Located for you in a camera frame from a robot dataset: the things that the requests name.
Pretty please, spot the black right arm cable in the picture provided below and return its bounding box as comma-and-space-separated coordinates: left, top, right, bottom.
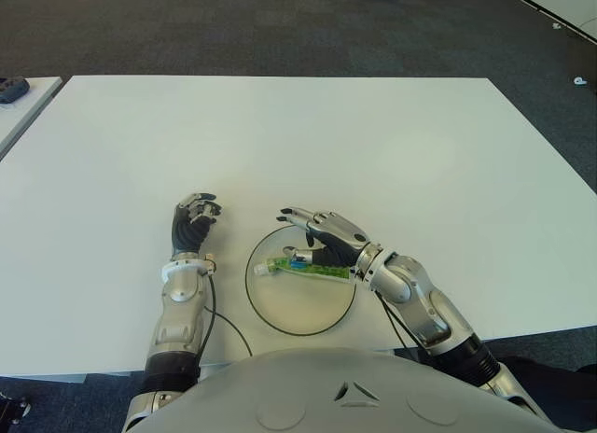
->
380, 295, 411, 350

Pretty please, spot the green white toothpaste tube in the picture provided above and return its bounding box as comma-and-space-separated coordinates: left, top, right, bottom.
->
253, 258, 352, 281

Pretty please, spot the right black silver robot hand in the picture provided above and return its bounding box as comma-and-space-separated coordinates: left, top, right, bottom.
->
275, 207, 374, 271

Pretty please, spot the white plate with black rim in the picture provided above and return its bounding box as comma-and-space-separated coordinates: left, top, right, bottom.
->
245, 226, 359, 336

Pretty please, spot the silver robot torso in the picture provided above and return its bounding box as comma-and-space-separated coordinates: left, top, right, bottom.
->
132, 347, 561, 433

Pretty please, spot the dark blue controller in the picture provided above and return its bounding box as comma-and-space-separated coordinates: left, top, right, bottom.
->
0, 77, 30, 104

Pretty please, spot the black robot foot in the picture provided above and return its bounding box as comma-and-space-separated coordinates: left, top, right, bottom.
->
0, 393, 33, 427

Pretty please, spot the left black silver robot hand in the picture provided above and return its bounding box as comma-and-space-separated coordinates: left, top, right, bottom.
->
171, 191, 223, 257

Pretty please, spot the white side table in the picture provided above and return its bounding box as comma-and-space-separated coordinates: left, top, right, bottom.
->
0, 77, 63, 161

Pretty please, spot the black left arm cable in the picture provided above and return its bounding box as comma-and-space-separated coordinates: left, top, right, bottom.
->
195, 272, 253, 357

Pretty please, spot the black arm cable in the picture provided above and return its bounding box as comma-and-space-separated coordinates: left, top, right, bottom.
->
195, 272, 253, 357
380, 295, 411, 350

